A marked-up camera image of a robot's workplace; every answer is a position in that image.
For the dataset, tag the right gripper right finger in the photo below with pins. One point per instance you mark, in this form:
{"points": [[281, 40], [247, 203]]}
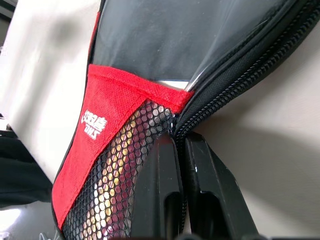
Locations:
{"points": [[215, 200]]}

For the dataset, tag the black red paddle case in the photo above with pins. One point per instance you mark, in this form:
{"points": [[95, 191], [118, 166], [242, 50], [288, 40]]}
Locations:
{"points": [[100, 100]]}

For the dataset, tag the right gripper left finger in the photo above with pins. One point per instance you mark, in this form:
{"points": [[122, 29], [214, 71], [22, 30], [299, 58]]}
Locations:
{"points": [[157, 187]]}

